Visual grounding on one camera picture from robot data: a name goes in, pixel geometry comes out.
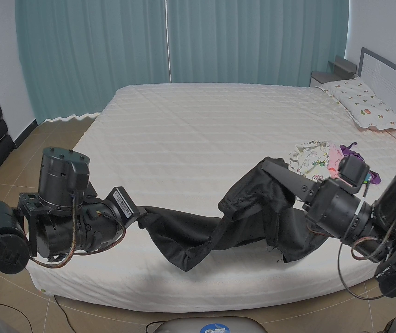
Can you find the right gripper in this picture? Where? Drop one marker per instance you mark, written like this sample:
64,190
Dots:
336,210

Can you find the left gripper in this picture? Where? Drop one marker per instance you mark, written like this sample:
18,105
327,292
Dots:
104,224

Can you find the black T-shirt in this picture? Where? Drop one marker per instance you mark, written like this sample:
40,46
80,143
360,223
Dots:
239,227

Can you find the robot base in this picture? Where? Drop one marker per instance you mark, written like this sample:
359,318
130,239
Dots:
211,326

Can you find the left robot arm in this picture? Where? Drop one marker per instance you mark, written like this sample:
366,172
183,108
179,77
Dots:
62,179

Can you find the bed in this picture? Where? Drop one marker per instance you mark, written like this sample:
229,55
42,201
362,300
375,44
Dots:
184,134

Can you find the white printed garment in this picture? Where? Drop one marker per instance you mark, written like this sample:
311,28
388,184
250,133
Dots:
310,161

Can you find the pink garment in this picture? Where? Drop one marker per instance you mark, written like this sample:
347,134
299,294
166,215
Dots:
335,158

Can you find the purple garment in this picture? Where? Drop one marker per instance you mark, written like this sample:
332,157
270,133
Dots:
347,150

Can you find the white printed pillow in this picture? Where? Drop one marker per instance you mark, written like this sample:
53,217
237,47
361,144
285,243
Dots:
361,102

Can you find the grey bedside table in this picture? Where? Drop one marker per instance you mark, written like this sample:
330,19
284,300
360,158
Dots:
326,76

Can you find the blue-green curtain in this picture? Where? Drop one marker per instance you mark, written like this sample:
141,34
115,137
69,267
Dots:
90,47
253,29

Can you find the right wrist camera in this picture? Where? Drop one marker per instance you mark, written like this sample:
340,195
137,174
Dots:
352,170

